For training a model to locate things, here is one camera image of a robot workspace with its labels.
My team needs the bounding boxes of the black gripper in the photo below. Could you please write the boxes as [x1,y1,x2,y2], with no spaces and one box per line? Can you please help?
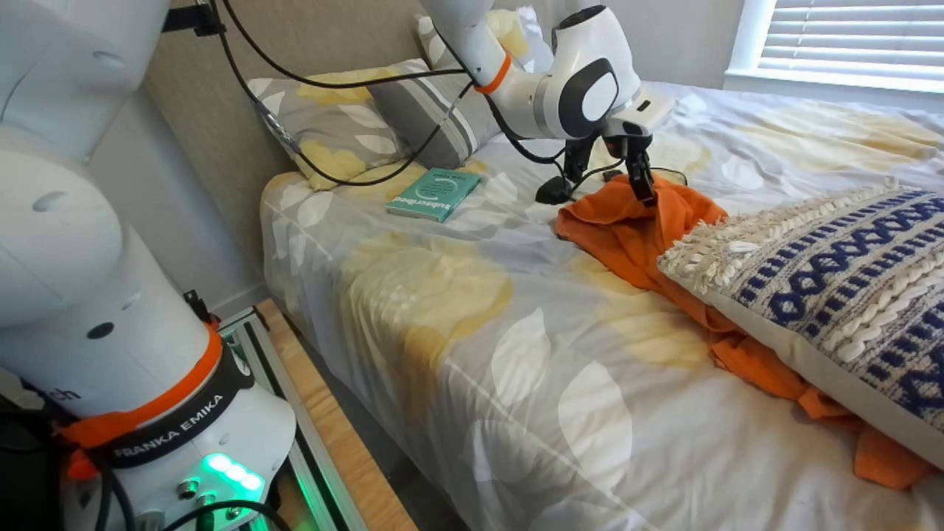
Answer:
[562,94,677,211]

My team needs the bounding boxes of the orange towel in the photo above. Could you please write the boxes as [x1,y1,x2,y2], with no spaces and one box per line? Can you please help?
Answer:
[552,171,938,494]

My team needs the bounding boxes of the black rounded charger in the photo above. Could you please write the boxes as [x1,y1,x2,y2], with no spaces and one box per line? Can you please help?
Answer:
[530,175,577,206]

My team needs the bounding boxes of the teal book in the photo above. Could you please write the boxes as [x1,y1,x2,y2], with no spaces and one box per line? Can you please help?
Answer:
[384,166,487,225]

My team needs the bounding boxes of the grey striped pillow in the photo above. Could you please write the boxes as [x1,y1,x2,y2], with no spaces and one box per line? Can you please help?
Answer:
[364,75,524,171]

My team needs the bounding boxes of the leaf print duvet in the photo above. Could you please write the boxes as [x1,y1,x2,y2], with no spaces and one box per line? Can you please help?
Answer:
[257,69,944,531]

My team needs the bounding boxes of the blue white patterned pillow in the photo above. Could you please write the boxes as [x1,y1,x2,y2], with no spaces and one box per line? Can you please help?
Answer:
[655,178,944,472]

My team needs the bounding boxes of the white window blinds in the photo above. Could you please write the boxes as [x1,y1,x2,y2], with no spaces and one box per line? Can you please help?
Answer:
[723,0,944,97]

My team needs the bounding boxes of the grey upholstered headboard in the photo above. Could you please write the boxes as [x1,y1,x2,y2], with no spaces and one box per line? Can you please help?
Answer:
[90,0,465,299]

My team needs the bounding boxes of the wooden robot platform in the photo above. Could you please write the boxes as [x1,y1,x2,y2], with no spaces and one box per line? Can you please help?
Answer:
[218,299,420,531]

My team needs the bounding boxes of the thin black cable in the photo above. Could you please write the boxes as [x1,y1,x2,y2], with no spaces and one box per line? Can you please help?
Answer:
[577,160,692,191]

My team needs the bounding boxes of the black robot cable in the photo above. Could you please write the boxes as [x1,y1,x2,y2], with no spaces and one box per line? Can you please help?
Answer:
[215,0,572,191]

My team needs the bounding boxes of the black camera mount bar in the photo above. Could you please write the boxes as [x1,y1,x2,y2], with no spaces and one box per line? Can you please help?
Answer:
[158,4,229,39]

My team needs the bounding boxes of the black base cable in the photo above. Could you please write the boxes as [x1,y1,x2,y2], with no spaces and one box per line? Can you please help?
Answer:
[158,497,295,531]

